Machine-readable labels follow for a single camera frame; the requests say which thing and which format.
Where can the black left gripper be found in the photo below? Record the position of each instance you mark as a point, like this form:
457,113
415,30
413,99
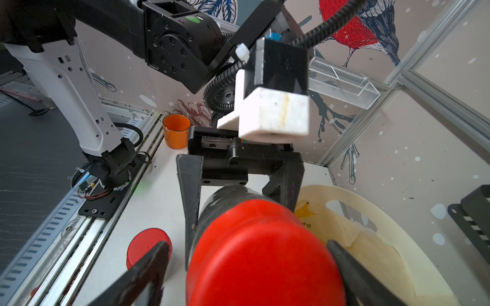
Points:
219,158

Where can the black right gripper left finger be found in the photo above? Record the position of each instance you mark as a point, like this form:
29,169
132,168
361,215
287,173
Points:
143,283

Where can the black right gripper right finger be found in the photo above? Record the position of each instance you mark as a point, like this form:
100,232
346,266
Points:
360,286

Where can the glass jar with tea leaves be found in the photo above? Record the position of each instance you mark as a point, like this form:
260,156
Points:
220,202

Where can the red jar lid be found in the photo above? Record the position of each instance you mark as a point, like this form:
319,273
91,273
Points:
259,253

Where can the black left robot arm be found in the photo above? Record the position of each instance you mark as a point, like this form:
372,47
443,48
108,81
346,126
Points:
110,34

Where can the left red-lidded glass jar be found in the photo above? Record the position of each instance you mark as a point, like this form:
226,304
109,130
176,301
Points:
143,242

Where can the yellowish bin liner bag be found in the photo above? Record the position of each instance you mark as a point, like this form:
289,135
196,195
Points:
374,254

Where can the cream waste bin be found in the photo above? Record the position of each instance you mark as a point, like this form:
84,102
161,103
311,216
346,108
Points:
430,287

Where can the orange cup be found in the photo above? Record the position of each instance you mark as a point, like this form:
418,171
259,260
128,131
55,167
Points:
176,130

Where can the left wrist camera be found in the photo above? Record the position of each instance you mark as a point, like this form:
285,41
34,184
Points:
271,103

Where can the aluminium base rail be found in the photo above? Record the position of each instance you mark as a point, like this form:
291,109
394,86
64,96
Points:
55,213

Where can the black wall basket shelf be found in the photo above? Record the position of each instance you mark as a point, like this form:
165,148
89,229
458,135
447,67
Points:
472,218

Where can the white wire mesh basket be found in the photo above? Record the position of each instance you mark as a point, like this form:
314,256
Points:
341,84

